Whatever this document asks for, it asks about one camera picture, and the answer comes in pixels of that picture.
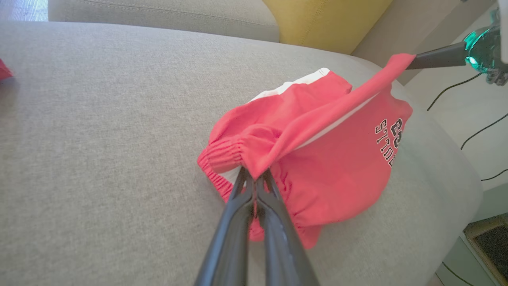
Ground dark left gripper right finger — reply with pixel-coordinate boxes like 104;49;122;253
255;169;320;286

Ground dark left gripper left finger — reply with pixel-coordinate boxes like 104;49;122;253
194;167;255;286

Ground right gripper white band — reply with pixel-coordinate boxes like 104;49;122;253
406;0;508;86

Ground red shorts with white stripe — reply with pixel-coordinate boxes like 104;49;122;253
197;54;416;250

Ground red shirt with white sleeves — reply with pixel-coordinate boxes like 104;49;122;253
0;58;13;81

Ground grey-brown sofa back cushion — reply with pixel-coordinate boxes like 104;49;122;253
351;0;498;86

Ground yellow sofa cushion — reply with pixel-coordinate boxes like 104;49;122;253
262;0;394;55

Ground large grey sofa seat cushion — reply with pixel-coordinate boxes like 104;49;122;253
0;21;483;286

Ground dark mat with brown border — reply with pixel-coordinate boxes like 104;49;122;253
463;213;508;286

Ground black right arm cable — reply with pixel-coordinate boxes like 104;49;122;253
426;73;483;112

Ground thin black floor cable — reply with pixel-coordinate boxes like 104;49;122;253
481;168;508;182
441;261;475;286
460;112;508;151

